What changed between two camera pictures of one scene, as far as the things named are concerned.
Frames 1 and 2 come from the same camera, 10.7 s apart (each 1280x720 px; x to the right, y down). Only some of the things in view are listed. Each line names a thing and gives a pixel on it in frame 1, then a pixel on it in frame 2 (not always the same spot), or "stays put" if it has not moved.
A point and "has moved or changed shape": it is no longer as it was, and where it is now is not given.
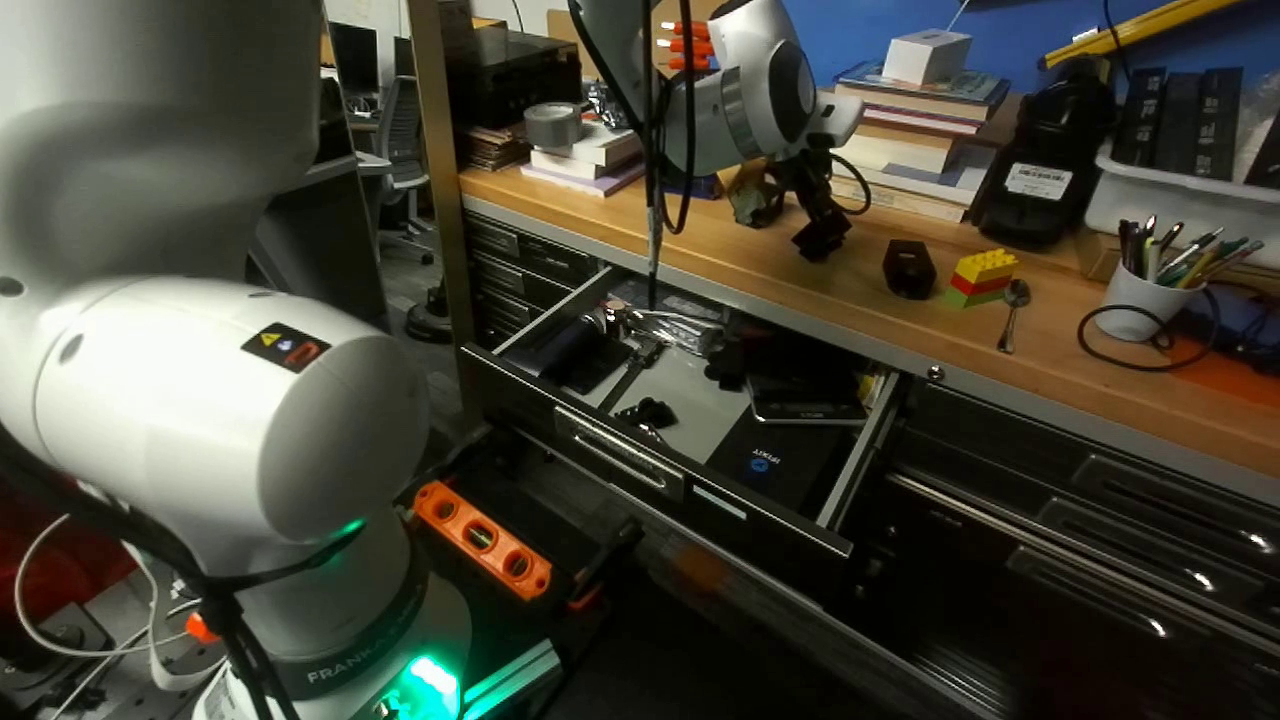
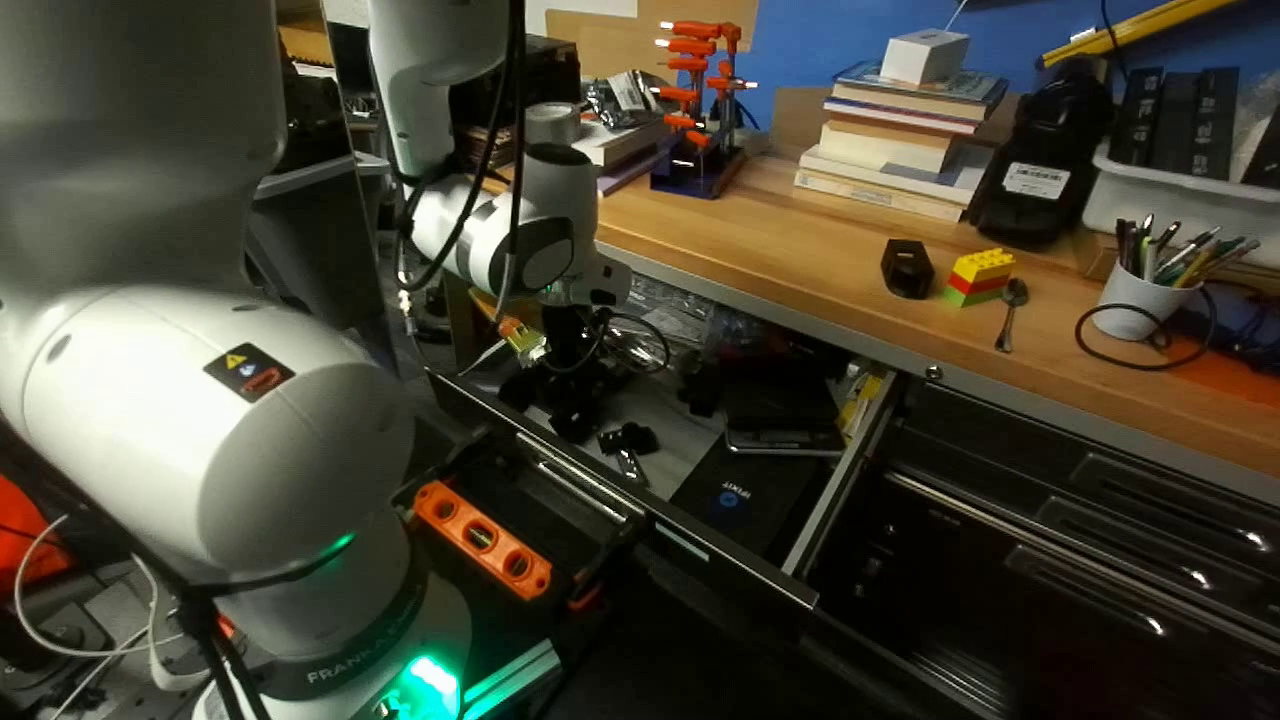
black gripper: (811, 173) -> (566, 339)
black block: (908, 271) stays put
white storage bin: (1237, 214) stays put
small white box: (932, 58) stays put
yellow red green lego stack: (976, 280) stays put
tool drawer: (732, 413) has moved or changed shape
